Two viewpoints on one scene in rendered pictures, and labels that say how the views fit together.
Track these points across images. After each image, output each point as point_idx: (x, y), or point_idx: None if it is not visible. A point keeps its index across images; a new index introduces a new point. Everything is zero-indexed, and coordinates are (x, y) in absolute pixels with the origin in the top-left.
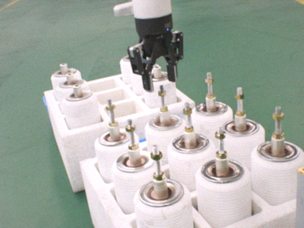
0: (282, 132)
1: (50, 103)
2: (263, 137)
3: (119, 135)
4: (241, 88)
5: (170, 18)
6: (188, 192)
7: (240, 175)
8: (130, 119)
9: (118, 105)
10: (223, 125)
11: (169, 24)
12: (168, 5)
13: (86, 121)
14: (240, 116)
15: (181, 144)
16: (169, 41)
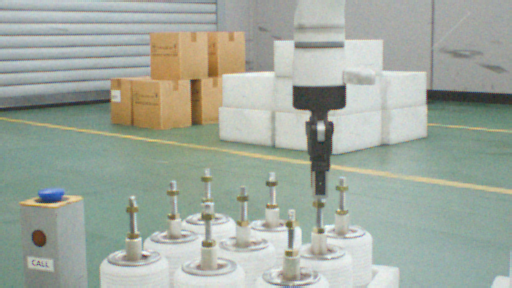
0: (129, 233)
1: None
2: (174, 280)
3: (335, 228)
4: (204, 204)
5: (294, 91)
6: (186, 227)
7: (151, 235)
8: (269, 173)
9: None
10: (233, 261)
11: (292, 98)
12: (293, 73)
13: (509, 285)
14: None
15: (253, 242)
16: (305, 128)
